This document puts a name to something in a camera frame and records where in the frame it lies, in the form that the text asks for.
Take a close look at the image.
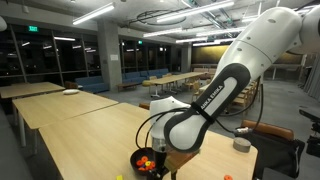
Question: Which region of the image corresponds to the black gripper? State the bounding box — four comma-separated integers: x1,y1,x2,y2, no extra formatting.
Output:
146,151,171,180

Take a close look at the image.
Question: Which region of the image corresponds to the black bowl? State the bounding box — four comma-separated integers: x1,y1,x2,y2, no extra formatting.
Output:
129,147,158,174

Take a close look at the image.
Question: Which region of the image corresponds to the brown chair back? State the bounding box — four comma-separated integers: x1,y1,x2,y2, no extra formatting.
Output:
138,102,151,111

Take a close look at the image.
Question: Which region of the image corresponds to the wooden chair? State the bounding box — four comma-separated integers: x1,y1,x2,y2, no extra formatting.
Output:
64,80,79,90
190,81,201,104
231,91,249,113

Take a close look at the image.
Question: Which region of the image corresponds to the gray round tape roll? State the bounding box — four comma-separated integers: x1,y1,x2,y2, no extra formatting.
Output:
232,137,252,154

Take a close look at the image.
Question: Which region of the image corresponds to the low wooden bench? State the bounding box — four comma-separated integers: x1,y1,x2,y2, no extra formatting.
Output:
116,82,139,93

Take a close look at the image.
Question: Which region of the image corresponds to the long wooden table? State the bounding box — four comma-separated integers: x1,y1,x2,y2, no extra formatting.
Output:
148,71,208,99

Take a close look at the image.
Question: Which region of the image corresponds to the light wooden table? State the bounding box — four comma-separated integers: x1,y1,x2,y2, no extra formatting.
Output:
12,90,120,156
198,83,211,94
0,81,66,100

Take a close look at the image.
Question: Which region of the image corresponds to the blue sofa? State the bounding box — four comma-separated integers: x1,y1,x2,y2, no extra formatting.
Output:
74,75,110,94
121,68,171,85

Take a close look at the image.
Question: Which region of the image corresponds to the brown leather chair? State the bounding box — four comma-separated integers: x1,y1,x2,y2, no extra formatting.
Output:
240,119,296,141

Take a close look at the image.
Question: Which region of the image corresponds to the white plate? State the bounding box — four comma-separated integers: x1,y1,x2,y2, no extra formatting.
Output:
62,88,81,96

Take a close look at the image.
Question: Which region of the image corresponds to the black bag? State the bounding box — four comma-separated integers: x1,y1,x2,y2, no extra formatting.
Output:
244,131,306,179

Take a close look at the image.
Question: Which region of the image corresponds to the white pendant lamp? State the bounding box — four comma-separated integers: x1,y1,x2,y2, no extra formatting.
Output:
0,15,8,33

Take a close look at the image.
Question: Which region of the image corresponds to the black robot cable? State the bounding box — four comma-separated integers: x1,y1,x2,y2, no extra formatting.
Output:
213,76,265,134
134,105,201,149

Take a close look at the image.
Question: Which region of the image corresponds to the golden wall mural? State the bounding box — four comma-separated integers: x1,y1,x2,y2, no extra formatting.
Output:
191,43,304,65

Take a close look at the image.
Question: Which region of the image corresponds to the black camera rig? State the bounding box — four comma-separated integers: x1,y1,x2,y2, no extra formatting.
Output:
298,108,320,159

